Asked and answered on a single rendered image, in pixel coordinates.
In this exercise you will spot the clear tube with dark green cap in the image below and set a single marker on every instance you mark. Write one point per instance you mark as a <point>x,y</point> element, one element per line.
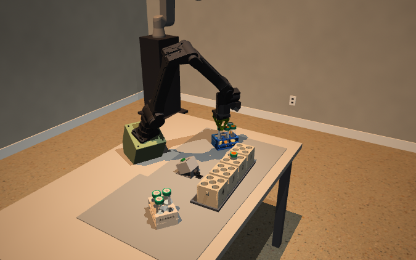
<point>155,194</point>

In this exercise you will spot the sample tube with orange liquid and dark green cap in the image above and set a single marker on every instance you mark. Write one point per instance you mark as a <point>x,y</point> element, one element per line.
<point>233,155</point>

